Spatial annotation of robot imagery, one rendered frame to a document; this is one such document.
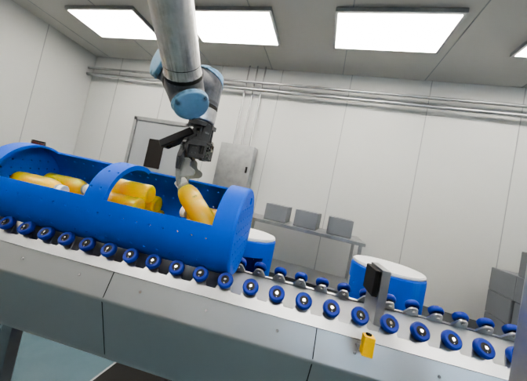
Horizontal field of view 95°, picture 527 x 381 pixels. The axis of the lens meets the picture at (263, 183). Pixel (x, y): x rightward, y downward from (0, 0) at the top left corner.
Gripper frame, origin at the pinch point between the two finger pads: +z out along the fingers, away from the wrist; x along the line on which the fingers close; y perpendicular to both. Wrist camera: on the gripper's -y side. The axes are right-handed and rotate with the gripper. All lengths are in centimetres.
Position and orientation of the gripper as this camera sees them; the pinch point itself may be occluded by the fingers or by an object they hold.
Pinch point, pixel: (180, 182)
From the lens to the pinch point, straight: 81.8
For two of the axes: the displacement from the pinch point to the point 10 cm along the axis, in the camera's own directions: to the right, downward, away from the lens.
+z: -2.1, 9.8, -0.4
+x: 1.2, 0.6, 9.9
